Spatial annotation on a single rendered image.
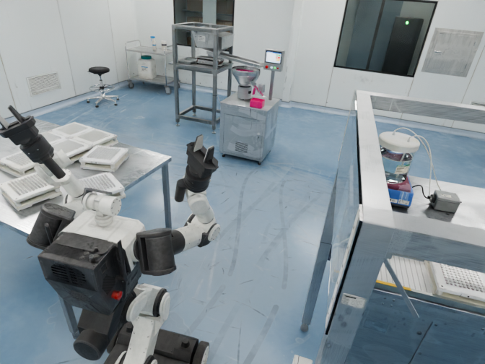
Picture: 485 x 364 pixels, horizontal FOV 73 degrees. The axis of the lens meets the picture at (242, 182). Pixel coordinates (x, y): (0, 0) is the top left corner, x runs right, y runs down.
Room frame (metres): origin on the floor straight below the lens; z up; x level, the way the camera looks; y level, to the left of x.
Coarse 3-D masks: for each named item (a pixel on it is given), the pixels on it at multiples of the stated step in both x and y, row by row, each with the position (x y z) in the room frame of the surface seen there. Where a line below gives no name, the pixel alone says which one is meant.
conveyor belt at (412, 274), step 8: (392, 256) 1.32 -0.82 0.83; (384, 264) 1.26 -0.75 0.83; (392, 264) 1.26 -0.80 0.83; (400, 264) 1.27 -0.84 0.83; (408, 264) 1.27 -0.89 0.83; (416, 264) 1.28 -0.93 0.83; (384, 272) 1.20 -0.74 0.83; (400, 272) 1.21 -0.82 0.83; (408, 272) 1.21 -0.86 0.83; (416, 272) 1.22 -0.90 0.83; (424, 272) 1.22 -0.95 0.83; (384, 280) 1.15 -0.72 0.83; (392, 280) 1.15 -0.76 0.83; (400, 280) 1.16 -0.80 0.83; (408, 280) 1.16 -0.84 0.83; (416, 280) 1.16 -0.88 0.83; (424, 280) 1.17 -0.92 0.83; (416, 288) 1.11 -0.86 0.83; (424, 288) 1.12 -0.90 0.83
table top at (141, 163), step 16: (48, 128) 2.62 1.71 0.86; (0, 144) 2.24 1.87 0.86; (128, 160) 2.13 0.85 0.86; (144, 160) 2.15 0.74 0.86; (160, 160) 2.17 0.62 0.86; (0, 176) 1.79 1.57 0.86; (16, 176) 1.80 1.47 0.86; (80, 176) 1.86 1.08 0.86; (128, 176) 1.91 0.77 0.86; (144, 176) 1.95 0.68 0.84; (0, 192) 1.61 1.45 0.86; (64, 192) 1.66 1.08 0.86; (0, 208) 1.46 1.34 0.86; (32, 208) 1.48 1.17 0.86; (0, 224) 1.36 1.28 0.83; (16, 224) 1.34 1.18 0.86; (32, 224) 1.35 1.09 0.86
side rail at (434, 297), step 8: (384, 288) 1.09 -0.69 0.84; (392, 288) 1.08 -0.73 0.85; (416, 296) 1.06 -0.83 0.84; (424, 296) 1.05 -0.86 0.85; (432, 296) 1.04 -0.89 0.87; (440, 296) 1.04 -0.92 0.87; (448, 304) 1.02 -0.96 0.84; (456, 304) 1.02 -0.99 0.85; (464, 304) 1.01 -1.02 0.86; (472, 304) 1.01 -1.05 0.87; (480, 312) 0.99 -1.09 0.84
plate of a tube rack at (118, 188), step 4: (108, 172) 1.82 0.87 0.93; (92, 176) 1.76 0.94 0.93; (104, 176) 1.77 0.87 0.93; (108, 176) 1.77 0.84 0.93; (112, 176) 1.77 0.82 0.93; (80, 180) 1.70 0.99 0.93; (100, 180) 1.72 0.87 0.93; (112, 180) 1.73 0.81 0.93; (116, 180) 1.73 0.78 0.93; (92, 184) 1.66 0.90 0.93; (104, 184) 1.67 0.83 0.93; (116, 184) 1.68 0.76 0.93; (120, 184) 1.69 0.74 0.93; (104, 188) 1.63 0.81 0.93; (112, 188) 1.63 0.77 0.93; (116, 188) 1.64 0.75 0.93; (120, 188) 1.64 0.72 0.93; (124, 188) 1.65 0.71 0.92; (96, 192) 1.58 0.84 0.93; (116, 192) 1.62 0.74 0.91
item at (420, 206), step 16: (416, 192) 1.26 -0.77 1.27; (432, 192) 1.27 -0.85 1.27; (464, 192) 1.29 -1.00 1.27; (480, 192) 1.30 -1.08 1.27; (400, 208) 1.12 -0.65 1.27; (416, 208) 1.13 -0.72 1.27; (432, 208) 1.14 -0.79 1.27; (464, 208) 1.16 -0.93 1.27; (480, 208) 1.16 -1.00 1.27; (464, 224) 1.04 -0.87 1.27; (480, 224) 1.05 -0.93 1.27
